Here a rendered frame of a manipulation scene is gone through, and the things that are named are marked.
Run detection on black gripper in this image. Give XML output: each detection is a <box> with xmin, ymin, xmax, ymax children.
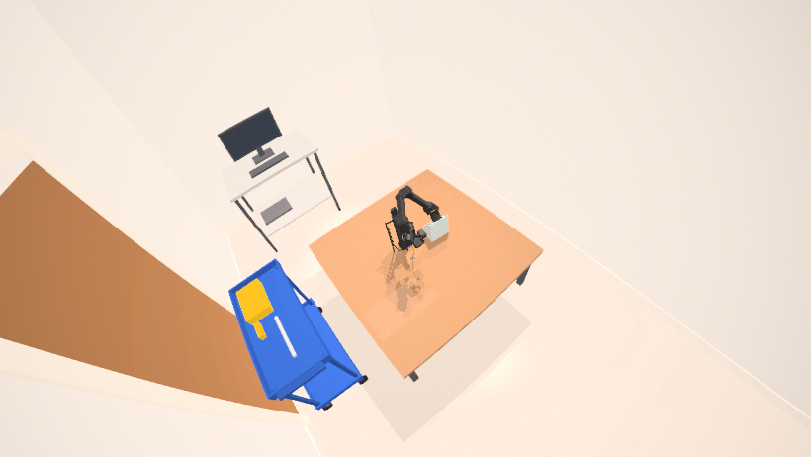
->
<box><xmin>398</xmin><ymin>229</ymin><xmax>427</xmax><ymax>251</ymax></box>

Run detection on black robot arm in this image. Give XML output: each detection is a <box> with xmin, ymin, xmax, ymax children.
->
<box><xmin>395</xmin><ymin>185</ymin><xmax>443</xmax><ymax>248</ymax></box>

